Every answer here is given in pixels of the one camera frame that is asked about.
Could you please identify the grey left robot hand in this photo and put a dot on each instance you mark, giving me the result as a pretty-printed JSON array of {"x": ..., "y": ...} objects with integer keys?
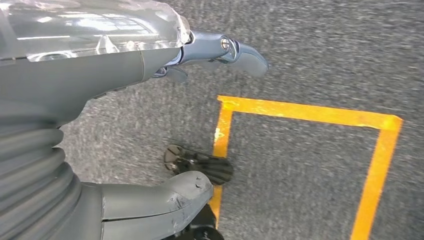
[{"x": 82, "y": 66}]

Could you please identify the black robot foot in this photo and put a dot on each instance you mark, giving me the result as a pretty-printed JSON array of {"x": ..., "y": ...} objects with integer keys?
[{"x": 215, "y": 169}]

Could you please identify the yellow floor tape square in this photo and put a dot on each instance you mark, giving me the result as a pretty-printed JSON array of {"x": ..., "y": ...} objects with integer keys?
[{"x": 298, "y": 111}]

